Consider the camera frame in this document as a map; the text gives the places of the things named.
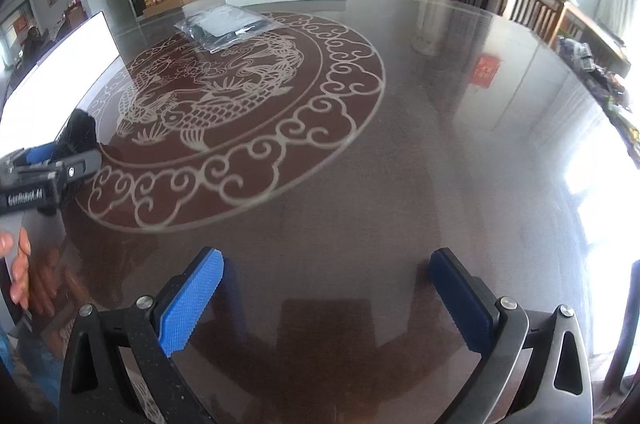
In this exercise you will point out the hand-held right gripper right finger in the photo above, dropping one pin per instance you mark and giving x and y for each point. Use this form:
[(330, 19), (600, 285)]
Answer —
[(460, 299)]

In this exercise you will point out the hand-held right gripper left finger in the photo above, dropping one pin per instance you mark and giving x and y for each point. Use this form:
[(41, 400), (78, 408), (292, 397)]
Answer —
[(192, 304)]

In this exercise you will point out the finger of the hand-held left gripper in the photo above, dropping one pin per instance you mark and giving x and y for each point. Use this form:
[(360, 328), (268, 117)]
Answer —
[(40, 154), (80, 169)]

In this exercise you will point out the black scrunchie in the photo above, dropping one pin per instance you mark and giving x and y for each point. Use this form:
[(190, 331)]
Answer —
[(80, 129)]

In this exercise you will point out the white board panel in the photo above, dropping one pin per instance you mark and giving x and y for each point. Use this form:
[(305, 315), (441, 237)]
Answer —
[(65, 64)]

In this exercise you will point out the person's left hand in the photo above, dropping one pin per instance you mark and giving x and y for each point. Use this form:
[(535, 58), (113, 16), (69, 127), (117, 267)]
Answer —
[(20, 264)]

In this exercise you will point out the brown cardboard box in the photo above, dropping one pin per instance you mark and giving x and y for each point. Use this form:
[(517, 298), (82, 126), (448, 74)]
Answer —
[(170, 1)]

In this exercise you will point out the clear plastic bag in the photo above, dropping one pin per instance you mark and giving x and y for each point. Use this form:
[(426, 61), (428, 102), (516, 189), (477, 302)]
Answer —
[(225, 26)]

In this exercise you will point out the pile of assorted clutter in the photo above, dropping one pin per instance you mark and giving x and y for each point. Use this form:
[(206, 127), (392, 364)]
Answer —
[(605, 84)]

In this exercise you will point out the wooden side table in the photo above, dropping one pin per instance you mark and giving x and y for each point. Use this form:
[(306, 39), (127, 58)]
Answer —
[(595, 34)]

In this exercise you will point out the wooden chair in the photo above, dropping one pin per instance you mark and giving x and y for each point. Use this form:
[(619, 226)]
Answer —
[(530, 4)]

